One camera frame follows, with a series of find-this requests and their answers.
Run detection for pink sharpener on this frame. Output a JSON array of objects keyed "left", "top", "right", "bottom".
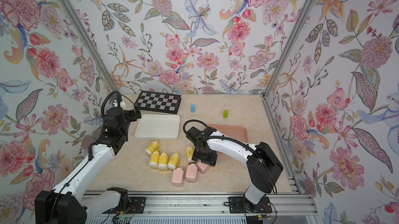
[
  {"left": 171, "top": 168, "right": 184, "bottom": 187},
  {"left": 196, "top": 161, "right": 211, "bottom": 174},
  {"left": 186, "top": 164, "right": 198, "bottom": 182}
]

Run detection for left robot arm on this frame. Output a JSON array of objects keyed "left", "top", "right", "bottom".
[{"left": 34, "top": 106, "right": 141, "bottom": 224}]

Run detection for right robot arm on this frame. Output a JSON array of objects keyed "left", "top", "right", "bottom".
[{"left": 184, "top": 126, "right": 284, "bottom": 213}]

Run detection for white storage tray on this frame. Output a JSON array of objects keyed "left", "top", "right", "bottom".
[{"left": 135, "top": 114, "right": 181, "bottom": 141}]

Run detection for pink storage tray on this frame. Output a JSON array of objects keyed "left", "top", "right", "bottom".
[{"left": 209, "top": 124, "right": 248, "bottom": 143}]

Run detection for yellow sharpener right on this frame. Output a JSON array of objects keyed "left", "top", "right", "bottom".
[{"left": 186, "top": 146, "right": 195, "bottom": 164}]

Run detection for yellow sharpener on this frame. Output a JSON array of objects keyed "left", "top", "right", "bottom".
[
  {"left": 186, "top": 146, "right": 195, "bottom": 164},
  {"left": 158, "top": 152, "right": 168, "bottom": 171},
  {"left": 149, "top": 150, "right": 160, "bottom": 168},
  {"left": 144, "top": 141, "right": 160, "bottom": 156},
  {"left": 167, "top": 152, "right": 179, "bottom": 170}
]

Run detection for yellow sharpener far left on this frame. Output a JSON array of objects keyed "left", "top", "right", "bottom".
[{"left": 144, "top": 141, "right": 160, "bottom": 156}]

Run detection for green cylinder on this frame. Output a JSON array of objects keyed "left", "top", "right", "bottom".
[{"left": 223, "top": 110, "right": 229, "bottom": 118}]

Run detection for black white checkerboard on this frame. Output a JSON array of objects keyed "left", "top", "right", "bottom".
[{"left": 134, "top": 91, "right": 181, "bottom": 115}]

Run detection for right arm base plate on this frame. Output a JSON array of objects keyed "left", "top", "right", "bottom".
[{"left": 228, "top": 196, "right": 273, "bottom": 214}]

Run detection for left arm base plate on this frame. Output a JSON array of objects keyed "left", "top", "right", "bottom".
[{"left": 104, "top": 197, "right": 146, "bottom": 214}]

